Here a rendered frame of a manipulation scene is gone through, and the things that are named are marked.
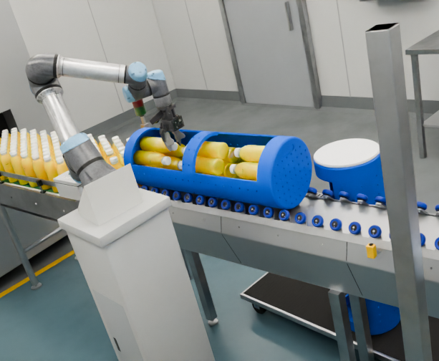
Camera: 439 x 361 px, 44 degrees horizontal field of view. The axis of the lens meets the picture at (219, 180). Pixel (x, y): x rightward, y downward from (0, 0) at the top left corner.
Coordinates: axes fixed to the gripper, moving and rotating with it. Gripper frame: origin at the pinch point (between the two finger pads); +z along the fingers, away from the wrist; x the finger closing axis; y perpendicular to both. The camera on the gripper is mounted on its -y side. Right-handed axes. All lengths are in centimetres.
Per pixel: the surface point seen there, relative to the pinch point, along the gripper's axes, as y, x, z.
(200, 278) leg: -18, 6, 83
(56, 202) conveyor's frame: -85, -23, 29
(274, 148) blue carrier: 63, -5, -4
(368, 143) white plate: 74, 43, 14
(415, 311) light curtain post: 125, -36, 29
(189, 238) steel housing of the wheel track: 3.9, -10.5, 42.9
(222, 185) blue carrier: 39.0, -13.9, 9.4
